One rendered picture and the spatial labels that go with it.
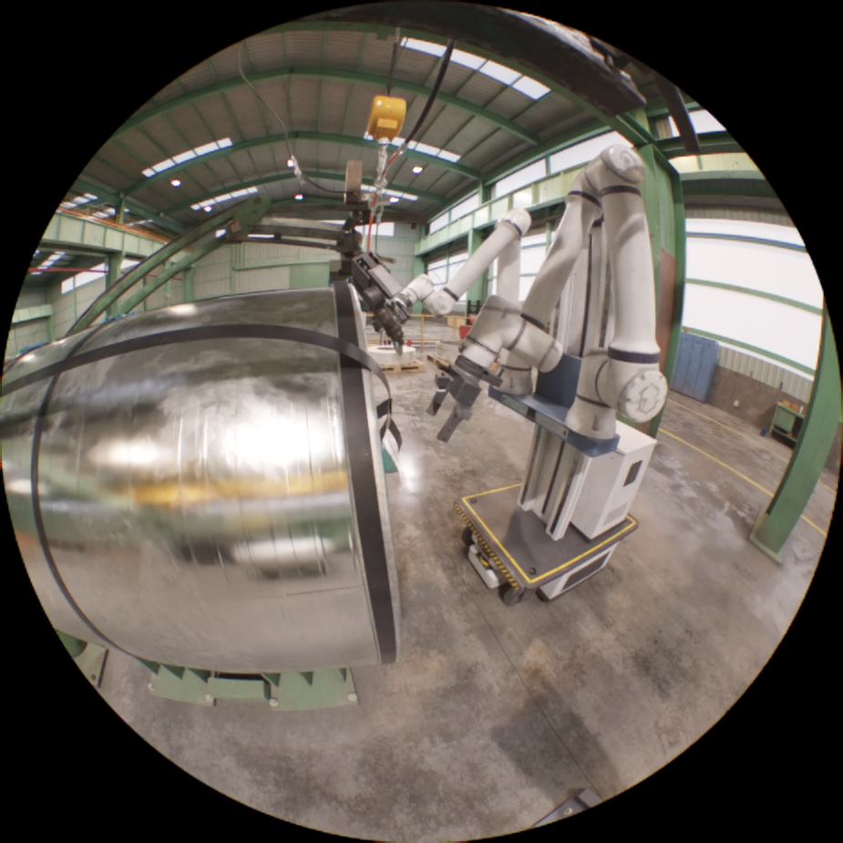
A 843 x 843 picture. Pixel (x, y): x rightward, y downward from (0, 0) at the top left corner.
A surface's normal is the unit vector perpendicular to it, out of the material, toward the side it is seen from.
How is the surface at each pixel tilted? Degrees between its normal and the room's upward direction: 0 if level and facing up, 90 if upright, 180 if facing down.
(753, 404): 90
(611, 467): 90
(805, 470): 90
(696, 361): 90
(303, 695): 0
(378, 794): 0
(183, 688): 0
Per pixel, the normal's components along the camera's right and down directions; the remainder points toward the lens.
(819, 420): -0.95, 0.08
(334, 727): 0.04, -0.92
